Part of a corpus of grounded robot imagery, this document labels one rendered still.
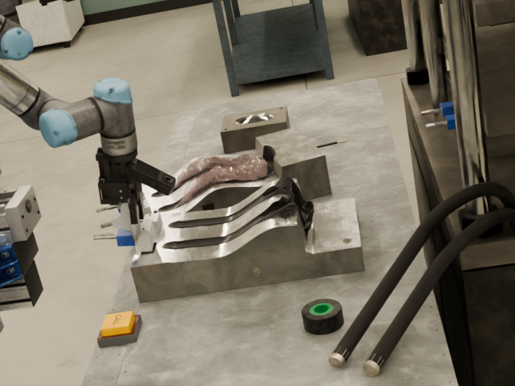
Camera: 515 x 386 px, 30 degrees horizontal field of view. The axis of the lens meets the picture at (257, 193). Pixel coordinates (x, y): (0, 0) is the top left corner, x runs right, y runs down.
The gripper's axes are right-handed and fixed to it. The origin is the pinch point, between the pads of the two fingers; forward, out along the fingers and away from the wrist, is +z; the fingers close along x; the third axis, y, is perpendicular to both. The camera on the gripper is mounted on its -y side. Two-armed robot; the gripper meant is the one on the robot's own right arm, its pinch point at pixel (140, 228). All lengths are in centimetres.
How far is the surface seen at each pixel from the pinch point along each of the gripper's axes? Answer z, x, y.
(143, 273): 5.9, 8.7, -1.2
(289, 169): 4.6, -32.4, -33.0
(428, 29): -12, -81, -73
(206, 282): 8.4, 9.2, -14.7
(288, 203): -3.5, -3.3, -32.9
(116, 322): 8.2, 22.6, 3.0
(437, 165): 12, -46, -72
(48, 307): 125, -134, 69
